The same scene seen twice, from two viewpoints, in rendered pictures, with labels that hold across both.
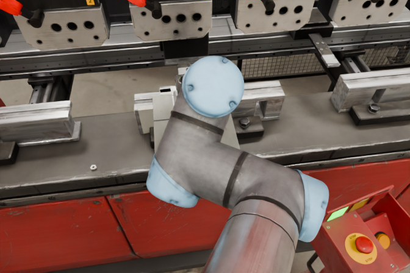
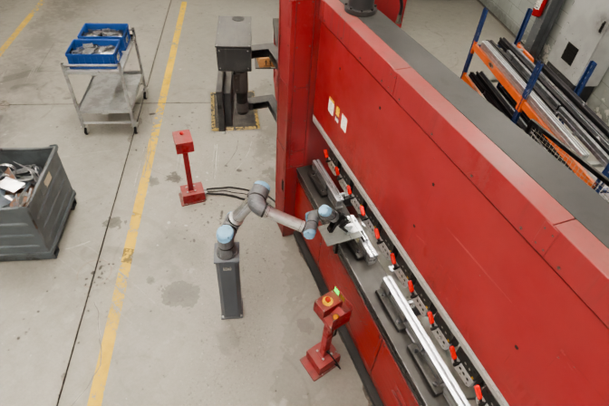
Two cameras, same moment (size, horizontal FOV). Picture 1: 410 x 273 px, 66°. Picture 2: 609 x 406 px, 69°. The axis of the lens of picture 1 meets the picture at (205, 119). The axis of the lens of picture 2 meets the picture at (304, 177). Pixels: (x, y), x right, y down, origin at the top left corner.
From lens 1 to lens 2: 263 cm
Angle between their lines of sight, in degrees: 50
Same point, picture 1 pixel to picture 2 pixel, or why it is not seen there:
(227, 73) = (324, 209)
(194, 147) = (314, 214)
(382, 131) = (375, 301)
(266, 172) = (312, 224)
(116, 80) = not seen: hidden behind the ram
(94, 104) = not seen: hidden behind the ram
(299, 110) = (375, 272)
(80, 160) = not seen: hidden behind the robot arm
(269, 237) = (298, 222)
